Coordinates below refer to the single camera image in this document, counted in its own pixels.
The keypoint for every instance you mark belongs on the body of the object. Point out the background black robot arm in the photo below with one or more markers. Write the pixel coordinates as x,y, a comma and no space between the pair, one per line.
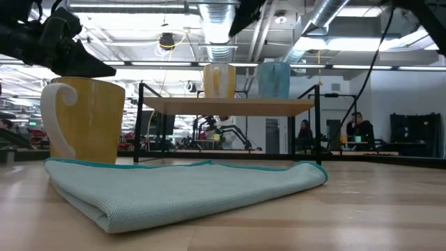
237,134

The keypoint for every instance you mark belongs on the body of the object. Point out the wooden shelf black legs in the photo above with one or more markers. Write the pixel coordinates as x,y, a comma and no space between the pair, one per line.
226,106

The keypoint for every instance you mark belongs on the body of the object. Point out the silver smooth air duct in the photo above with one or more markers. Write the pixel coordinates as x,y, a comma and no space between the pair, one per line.
320,17

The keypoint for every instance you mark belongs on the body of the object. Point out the long ceiling light strip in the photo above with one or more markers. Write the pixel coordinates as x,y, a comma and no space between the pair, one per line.
313,66

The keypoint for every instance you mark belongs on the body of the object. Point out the yellow white striped mug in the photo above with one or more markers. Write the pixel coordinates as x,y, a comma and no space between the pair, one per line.
219,80

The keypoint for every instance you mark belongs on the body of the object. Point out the person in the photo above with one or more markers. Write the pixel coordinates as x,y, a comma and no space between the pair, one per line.
362,132
305,136

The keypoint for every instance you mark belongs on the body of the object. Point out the silver corrugated air duct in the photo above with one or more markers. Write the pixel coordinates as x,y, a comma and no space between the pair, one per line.
217,24

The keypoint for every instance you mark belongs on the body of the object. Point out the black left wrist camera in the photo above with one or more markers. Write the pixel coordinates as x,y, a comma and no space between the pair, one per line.
59,23

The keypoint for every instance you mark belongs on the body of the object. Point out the grey door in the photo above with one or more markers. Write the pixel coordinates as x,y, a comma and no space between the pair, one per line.
272,136

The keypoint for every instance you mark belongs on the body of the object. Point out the blue mug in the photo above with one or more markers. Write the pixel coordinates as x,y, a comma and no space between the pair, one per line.
273,80

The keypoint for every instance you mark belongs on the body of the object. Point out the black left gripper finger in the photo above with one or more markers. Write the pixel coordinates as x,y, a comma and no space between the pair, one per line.
80,65

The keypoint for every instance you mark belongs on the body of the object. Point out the light blue folded cloth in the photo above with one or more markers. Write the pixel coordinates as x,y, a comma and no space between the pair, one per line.
174,195

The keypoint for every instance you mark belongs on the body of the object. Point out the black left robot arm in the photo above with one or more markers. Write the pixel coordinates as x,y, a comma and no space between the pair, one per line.
14,10

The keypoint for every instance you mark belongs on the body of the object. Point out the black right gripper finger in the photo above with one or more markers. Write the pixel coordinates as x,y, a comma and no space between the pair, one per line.
247,15

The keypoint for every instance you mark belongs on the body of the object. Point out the black cabinet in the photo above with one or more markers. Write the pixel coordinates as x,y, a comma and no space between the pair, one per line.
416,134

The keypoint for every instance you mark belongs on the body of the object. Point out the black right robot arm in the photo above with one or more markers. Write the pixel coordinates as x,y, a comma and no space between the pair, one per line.
428,21

